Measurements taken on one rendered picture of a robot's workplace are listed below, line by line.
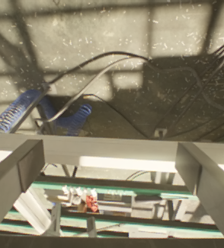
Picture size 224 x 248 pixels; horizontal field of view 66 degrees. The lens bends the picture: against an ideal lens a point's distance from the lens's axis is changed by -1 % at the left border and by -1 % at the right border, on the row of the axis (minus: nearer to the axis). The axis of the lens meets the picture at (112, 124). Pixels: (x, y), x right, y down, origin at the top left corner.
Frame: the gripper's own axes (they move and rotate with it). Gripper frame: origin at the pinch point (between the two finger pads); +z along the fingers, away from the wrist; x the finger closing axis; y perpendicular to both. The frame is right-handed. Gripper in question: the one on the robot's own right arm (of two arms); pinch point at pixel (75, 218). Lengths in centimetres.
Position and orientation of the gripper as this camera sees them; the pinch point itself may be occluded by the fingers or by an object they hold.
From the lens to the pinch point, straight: 58.7
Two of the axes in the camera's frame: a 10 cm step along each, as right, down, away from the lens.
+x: -6.5, -5.6, -5.2
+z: -2.0, -5.3, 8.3
